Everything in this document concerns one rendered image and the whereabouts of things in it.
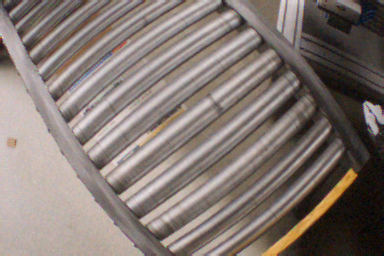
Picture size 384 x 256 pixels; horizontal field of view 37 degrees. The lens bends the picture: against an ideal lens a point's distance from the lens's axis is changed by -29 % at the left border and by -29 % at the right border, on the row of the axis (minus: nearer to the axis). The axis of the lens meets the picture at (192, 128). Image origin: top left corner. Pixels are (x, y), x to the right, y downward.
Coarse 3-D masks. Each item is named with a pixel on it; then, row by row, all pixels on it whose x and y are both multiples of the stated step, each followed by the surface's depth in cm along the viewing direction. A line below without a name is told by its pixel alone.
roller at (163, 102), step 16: (256, 32) 156; (224, 48) 155; (240, 48) 155; (256, 48) 157; (208, 64) 153; (224, 64) 154; (176, 80) 153; (192, 80) 152; (208, 80) 154; (160, 96) 152; (176, 96) 152; (144, 112) 151; (160, 112) 151; (112, 128) 151; (128, 128) 150; (144, 128) 151; (96, 144) 150; (112, 144) 149; (128, 144) 151; (96, 160) 148
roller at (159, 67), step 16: (224, 16) 157; (192, 32) 156; (208, 32) 155; (224, 32) 157; (176, 48) 154; (192, 48) 155; (160, 64) 153; (176, 64) 155; (128, 80) 153; (144, 80) 153; (112, 96) 152; (128, 96) 152; (96, 112) 151; (112, 112) 151; (80, 128) 150; (96, 128) 151
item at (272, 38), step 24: (240, 0) 158; (264, 24) 156; (264, 48) 160; (288, 48) 155; (312, 72) 154; (312, 96) 152; (312, 120) 163; (336, 120) 151; (360, 144) 149; (360, 168) 148
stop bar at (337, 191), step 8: (352, 168) 146; (344, 176) 146; (352, 176) 145; (344, 184) 145; (336, 192) 144; (328, 200) 144; (320, 208) 144; (312, 216) 143; (320, 216) 143; (304, 224) 143; (296, 232) 142; (280, 240) 142; (288, 240) 142; (272, 248) 141; (280, 248) 141
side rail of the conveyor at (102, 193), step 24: (0, 0) 160; (0, 24) 157; (24, 48) 155; (24, 72) 153; (48, 96) 151; (48, 120) 150; (72, 144) 149; (96, 168) 148; (96, 192) 146; (120, 216) 145; (144, 240) 144
